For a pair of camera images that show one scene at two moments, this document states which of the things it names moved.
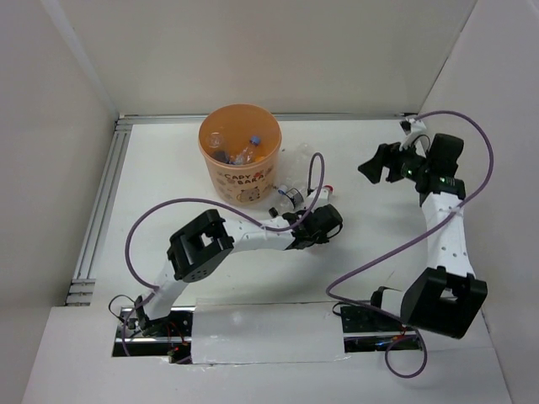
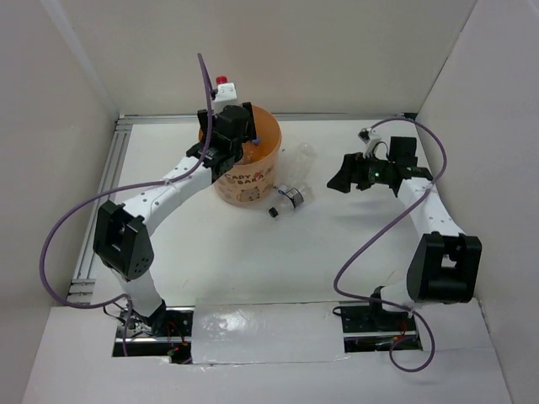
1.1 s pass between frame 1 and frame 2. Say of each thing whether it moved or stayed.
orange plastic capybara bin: stayed
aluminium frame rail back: stayed
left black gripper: moved
